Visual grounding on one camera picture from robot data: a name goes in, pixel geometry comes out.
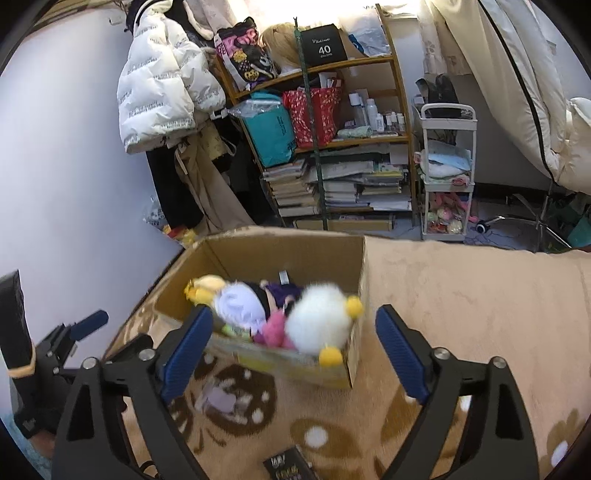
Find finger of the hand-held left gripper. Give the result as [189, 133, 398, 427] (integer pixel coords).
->
[36, 310, 109, 366]
[102, 334, 154, 366]

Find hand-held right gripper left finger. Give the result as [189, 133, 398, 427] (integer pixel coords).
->
[51, 305, 214, 480]

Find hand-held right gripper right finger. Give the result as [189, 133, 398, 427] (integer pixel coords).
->
[375, 305, 541, 480]

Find lavender plush doll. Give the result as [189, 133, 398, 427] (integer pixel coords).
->
[212, 281, 303, 334]

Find white plush toy yellow feet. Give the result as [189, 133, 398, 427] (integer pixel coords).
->
[284, 282, 365, 367]

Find pink plush bear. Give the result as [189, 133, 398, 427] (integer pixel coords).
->
[253, 311, 298, 350]

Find printed cardboard box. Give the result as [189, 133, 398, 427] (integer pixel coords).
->
[154, 226, 368, 390]

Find beige brown printed blanket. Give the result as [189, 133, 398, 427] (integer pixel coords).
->
[104, 226, 591, 480]

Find yellow packet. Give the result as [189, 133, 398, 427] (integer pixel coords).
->
[164, 226, 199, 247]

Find small black box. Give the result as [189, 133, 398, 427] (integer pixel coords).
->
[262, 444, 320, 480]

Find pile of small plush toys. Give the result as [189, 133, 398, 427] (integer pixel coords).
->
[427, 193, 469, 234]

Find black hanging coat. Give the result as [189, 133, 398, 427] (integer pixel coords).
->
[145, 148, 206, 232]

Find beige hanging coat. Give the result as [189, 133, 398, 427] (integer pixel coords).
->
[173, 124, 252, 236]

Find pile of books and papers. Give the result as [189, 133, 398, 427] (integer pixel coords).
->
[318, 145, 413, 213]

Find dark hanging garment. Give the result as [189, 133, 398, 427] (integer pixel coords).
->
[224, 134, 266, 227]

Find stack of books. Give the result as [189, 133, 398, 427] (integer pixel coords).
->
[262, 159, 321, 219]

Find folded blue white cloths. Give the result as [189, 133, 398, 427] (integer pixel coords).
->
[418, 148, 472, 180]

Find green pole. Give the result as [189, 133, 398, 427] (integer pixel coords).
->
[292, 16, 329, 232]

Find teal shopping bag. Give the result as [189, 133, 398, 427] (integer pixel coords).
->
[240, 92, 297, 168]

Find group of white bottles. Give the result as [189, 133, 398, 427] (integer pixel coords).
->
[347, 92, 409, 132]

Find white trolley cart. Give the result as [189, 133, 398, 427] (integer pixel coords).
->
[418, 103, 477, 243]

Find white puffer jacket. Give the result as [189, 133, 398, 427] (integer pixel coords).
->
[116, 0, 227, 154]

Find red patterned gift bag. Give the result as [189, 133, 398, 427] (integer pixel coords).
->
[281, 85, 343, 149]

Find wooden shelf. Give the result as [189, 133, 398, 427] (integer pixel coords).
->
[215, 4, 419, 232]

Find black pink patterned bag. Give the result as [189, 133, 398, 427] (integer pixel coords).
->
[215, 17, 281, 92]

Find white padded chair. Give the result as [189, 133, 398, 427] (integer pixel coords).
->
[434, 0, 591, 252]

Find black cardboard box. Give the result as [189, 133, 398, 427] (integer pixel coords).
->
[299, 24, 349, 63]

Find blue white plastic bag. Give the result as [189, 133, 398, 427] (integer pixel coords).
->
[346, 18, 391, 58]

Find floral curtain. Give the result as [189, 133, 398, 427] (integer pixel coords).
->
[185, 0, 476, 79]

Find blond wig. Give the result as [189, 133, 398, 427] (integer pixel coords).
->
[259, 23, 301, 75]

